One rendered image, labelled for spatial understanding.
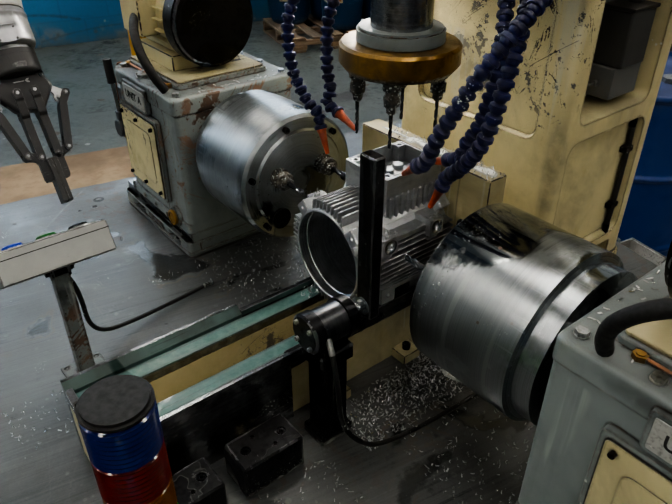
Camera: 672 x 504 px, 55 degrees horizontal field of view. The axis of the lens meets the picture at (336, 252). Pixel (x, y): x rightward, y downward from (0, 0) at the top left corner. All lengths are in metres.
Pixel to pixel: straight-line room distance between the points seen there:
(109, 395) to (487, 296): 0.46
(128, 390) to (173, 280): 0.86
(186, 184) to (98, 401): 0.87
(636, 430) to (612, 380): 0.06
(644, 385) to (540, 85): 0.55
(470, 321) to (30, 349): 0.82
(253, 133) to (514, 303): 0.59
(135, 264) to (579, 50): 0.97
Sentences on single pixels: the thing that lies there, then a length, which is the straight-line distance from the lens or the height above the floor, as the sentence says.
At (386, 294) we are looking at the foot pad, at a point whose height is 0.97.
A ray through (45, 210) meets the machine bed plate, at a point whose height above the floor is 0.80.
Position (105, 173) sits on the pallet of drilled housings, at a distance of 3.46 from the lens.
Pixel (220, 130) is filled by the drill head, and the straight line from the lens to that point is 1.24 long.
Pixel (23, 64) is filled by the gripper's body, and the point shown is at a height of 1.30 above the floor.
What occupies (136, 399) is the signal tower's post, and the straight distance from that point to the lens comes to 0.54.
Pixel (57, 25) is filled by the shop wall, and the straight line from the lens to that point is 6.43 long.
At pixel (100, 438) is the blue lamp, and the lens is 0.54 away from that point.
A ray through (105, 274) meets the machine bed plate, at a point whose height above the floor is 0.80.
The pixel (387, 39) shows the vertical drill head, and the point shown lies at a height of 1.35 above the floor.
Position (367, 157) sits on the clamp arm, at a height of 1.25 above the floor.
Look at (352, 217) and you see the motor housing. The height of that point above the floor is 1.10.
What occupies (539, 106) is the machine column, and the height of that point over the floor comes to 1.23.
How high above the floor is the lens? 1.59
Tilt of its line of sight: 33 degrees down
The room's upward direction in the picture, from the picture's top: straight up
